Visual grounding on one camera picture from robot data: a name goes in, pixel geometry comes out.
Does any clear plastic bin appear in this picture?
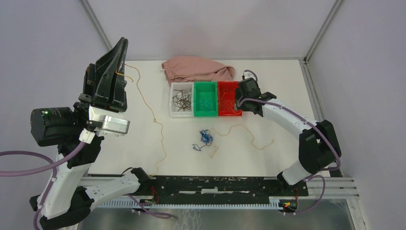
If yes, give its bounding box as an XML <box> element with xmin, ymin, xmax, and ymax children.
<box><xmin>169</xmin><ymin>82</ymin><xmax>194</xmax><ymax>118</ymax></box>

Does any yellow cable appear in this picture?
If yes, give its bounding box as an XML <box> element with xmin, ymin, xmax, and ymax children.
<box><xmin>209</xmin><ymin>124</ymin><xmax>275</xmax><ymax>160</ymax></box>
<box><xmin>219</xmin><ymin>89</ymin><xmax>242</xmax><ymax>113</ymax></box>
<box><xmin>114</xmin><ymin>63</ymin><xmax>168</xmax><ymax>177</ymax></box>

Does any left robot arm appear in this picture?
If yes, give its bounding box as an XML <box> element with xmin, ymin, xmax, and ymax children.
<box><xmin>30</xmin><ymin>38</ymin><xmax>151</xmax><ymax>230</ymax></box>

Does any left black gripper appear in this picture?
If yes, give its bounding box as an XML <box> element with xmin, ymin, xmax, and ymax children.
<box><xmin>79</xmin><ymin>34</ymin><xmax>133</xmax><ymax>133</ymax></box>

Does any green plastic bin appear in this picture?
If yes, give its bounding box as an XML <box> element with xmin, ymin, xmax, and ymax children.
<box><xmin>193</xmin><ymin>82</ymin><xmax>218</xmax><ymax>117</ymax></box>

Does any red plastic bin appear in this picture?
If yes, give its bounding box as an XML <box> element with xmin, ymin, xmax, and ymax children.
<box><xmin>217</xmin><ymin>81</ymin><xmax>242</xmax><ymax>116</ymax></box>

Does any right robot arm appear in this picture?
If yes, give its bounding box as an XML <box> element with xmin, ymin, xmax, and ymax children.
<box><xmin>236</xmin><ymin>78</ymin><xmax>341</xmax><ymax>196</ymax></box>

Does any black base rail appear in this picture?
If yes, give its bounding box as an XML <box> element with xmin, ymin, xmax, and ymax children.
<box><xmin>131</xmin><ymin>175</ymin><xmax>309</xmax><ymax>205</ymax></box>

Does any light blue cable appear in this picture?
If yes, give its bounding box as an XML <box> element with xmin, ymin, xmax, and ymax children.
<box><xmin>199</xmin><ymin>97</ymin><xmax>215</xmax><ymax>110</ymax></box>

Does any white slotted cable duct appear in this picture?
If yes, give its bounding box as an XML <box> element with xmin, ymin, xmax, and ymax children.
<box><xmin>95</xmin><ymin>198</ymin><xmax>286</xmax><ymax>210</ymax></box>

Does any brown cable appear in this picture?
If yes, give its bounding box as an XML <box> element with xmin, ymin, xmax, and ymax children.
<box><xmin>171</xmin><ymin>89</ymin><xmax>193</xmax><ymax>112</ymax></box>

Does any pink cloth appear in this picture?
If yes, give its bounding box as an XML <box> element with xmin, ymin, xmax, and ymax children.
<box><xmin>161</xmin><ymin>56</ymin><xmax>236</xmax><ymax>85</ymax></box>

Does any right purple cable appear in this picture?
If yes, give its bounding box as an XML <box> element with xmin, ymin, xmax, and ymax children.
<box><xmin>237</xmin><ymin>69</ymin><xmax>342</xmax><ymax>216</ymax></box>

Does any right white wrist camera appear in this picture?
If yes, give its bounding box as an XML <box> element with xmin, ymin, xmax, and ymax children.
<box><xmin>242</xmin><ymin>69</ymin><xmax>258</xmax><ymax>81</ymax></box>

